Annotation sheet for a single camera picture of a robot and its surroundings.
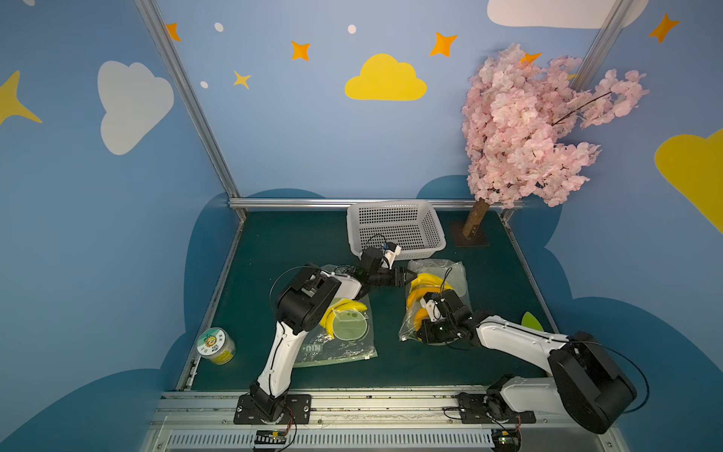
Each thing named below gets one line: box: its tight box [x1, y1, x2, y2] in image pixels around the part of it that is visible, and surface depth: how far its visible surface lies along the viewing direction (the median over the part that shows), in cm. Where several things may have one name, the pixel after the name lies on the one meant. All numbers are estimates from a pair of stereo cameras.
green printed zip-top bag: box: [292, 295, 379, 368], surface depth 88 cm
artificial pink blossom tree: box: [461, 43, 650, 241], surface depth 72 cm
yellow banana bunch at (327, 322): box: [319, 298, 368, 339], surface depth 92 cm
